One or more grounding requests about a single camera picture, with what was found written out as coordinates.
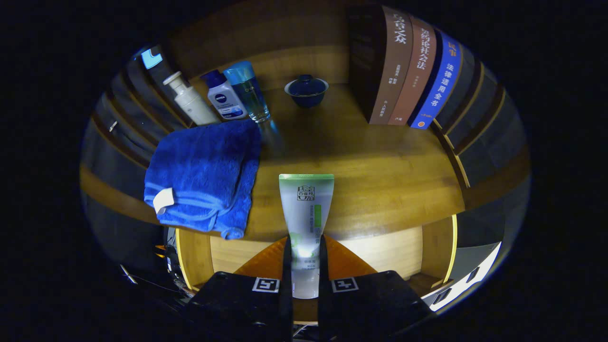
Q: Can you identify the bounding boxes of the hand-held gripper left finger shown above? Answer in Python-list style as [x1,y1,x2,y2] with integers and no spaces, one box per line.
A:
[183,235,294,342]

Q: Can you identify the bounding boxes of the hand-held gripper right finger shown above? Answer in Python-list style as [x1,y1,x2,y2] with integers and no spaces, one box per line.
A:
[317,234,435,342]

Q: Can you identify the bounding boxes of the white green-ended tube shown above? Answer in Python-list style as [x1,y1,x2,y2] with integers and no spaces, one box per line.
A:
[278,173,335,300]

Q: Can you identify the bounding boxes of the wooden countertop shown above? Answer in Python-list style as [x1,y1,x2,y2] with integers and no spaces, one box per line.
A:
[80,47,530,242]

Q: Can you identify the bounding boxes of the wooden cabinet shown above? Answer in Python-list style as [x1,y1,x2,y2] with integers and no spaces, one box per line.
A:
[80,2,531,247]

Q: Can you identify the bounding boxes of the blue folded towel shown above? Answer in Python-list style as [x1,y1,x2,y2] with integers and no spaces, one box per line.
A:
[144,119,262,240]

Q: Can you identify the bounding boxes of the blue lidded teacup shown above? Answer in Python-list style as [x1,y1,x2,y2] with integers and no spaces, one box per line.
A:
[284,74,329,108]

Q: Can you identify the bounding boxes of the clear teal-capped bottle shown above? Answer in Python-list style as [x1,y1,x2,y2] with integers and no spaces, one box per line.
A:
[223,61,271,123]

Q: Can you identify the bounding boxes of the white blue-capped lotion bottle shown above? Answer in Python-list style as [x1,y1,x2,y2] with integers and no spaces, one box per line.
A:
[200,69,248,121]

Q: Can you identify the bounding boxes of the white pump bottle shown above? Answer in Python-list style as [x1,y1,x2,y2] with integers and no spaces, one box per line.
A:
[162,71,219,126]

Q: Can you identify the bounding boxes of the dark brown book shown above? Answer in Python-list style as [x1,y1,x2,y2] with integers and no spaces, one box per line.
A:
[349,6,414,125]

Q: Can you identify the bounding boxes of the reddish brown book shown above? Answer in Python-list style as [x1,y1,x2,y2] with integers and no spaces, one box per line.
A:
[387,17,437,126]

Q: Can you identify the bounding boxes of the blue book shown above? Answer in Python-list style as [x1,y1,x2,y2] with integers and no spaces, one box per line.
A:
[408,31,464,130]

